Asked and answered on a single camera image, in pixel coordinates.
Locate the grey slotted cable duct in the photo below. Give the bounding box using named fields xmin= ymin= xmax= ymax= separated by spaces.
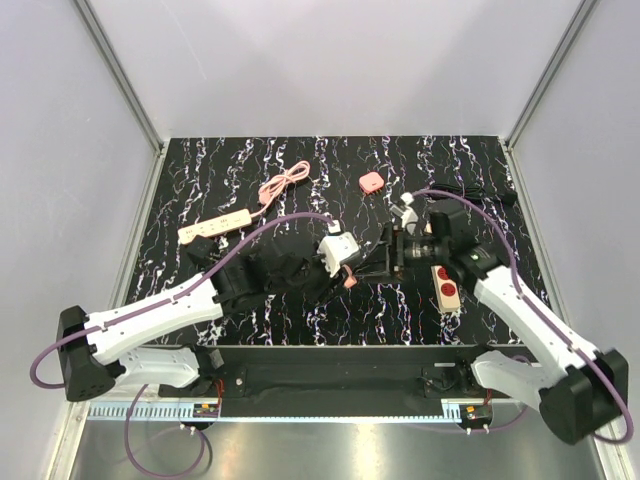
xmin=87 ymin=401 xmax=221 ymax=422

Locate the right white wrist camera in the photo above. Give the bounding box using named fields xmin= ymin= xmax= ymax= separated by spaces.
xmin=390 ymin=192 xmax=419 ymax=235

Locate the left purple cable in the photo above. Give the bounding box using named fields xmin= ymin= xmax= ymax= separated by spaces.
xmin=29 ymin=212 xmax=341 ymax=474

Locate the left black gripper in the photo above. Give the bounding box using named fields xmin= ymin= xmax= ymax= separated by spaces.
xmin=269 ymin=240 xmax=349 ymax=306

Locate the pink square charger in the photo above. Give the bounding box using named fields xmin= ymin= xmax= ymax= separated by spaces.
xmin=358 ymin=172 xmax=385 ymax=195

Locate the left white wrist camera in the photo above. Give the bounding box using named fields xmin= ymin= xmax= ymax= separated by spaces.
xmin=317 ymin=220 xmax=360 ymax=278

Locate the black coiled cable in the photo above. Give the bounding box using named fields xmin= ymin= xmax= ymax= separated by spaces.
xmin=430 ymin=182 xmax=518 ymax=205

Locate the pink coiled cord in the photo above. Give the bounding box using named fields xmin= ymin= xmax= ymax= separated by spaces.
xmin=249 ymin=159 xmax=312 ymax=221

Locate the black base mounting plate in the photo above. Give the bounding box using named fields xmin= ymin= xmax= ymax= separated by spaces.
xmin=157 ymin=344 xmax=513 ymax=406

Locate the wooden red socket power strip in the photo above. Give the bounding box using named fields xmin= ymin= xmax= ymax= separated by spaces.
xmin=431 ymin=265 xmax=461 ymax=313

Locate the pink plug adapter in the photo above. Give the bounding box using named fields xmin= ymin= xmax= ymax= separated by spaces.
xmin=342 ymin=264 xmax=357 ymax=289

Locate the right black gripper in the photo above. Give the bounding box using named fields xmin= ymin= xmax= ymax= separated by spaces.
xmin=352 ymin=221 xmax=449 ymax=285

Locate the purple cable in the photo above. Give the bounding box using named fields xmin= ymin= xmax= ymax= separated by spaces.
xmin=402 ymin=188 xmax=635 ymax=444
xmin=29 ymin=212 xmax=341 ymax=474

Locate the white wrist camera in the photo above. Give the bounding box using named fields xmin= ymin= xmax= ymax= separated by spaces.
xmin=390 ymin=192 xmax=419 ymax=235
xmin=317 ymin=220 xmax=360 ymax=278

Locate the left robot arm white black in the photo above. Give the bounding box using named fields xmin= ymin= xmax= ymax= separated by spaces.
xmin=56 ymin=233 xmax=360 ymax=402

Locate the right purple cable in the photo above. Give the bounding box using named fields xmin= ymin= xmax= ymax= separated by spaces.
xmin=402 ymin=188 xmax=635 ymax=444

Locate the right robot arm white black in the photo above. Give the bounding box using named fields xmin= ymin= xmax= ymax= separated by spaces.
xmin=357 ymin=191 xmax=635 ymax=445

